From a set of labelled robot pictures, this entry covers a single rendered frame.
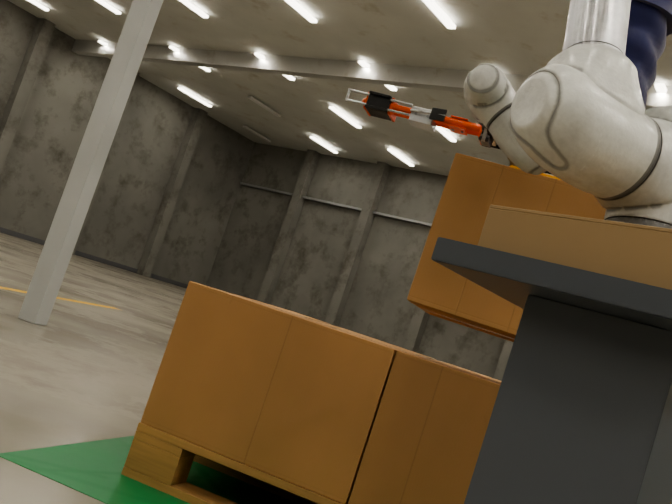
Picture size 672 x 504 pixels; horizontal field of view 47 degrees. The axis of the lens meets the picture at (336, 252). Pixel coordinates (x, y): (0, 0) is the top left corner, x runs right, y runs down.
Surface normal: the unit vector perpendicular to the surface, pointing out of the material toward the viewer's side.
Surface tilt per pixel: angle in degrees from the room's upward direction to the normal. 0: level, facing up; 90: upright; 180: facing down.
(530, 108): 93
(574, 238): 90
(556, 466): 90
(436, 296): 90
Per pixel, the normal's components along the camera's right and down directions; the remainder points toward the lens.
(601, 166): 0.02, 0.72
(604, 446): -0.54, -0.25
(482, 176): -0.25, -0.17
